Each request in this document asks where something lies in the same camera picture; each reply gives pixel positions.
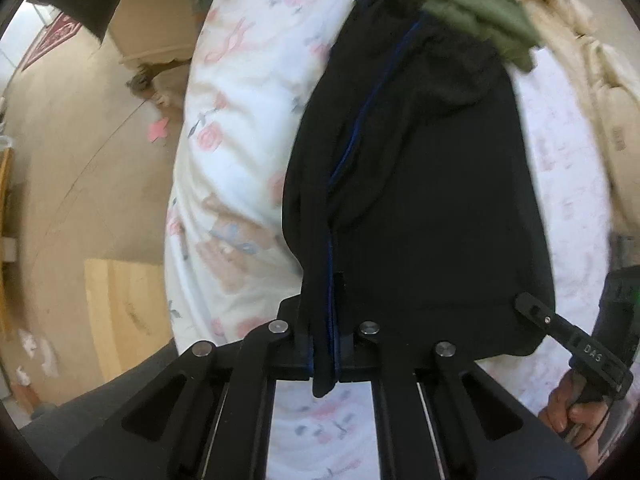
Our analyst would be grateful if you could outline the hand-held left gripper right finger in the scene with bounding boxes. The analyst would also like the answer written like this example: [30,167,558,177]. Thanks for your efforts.
[332,272,589,480]

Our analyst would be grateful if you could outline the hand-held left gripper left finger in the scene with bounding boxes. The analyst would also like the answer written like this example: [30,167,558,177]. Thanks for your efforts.
[57,296,314,480]

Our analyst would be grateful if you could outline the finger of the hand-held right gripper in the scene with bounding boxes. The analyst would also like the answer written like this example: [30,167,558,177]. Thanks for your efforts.
[514,292,634,404]

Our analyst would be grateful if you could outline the black pants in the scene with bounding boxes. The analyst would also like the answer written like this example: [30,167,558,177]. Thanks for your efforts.
[281,0,557,399]

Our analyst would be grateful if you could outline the olive green pants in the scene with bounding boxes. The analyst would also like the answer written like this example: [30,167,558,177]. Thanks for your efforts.
[374,0,543,73]

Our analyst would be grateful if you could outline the person's right hand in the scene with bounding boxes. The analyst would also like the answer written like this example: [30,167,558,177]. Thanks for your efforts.
[538,369,612,447]

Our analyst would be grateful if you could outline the light wooden board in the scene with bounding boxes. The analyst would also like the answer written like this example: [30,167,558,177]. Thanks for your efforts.
[84,258,177,382]

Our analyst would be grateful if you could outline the white floral bed sheet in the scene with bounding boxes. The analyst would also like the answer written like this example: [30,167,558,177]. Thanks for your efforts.
[164,0,626,480]

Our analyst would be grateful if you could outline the cream comforter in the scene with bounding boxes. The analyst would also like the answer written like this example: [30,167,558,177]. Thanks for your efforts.
[472,0,640,241]

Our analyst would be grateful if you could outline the wooden furniture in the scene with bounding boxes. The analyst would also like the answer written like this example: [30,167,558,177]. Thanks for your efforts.
[0,135,21,337]

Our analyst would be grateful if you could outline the cream cabinet with carved leg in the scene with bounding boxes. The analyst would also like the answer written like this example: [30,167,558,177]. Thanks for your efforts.
[107,0,202,92]

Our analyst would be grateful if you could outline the red patterned rug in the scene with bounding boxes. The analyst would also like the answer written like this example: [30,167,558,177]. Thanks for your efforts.
[19,12,84,72]

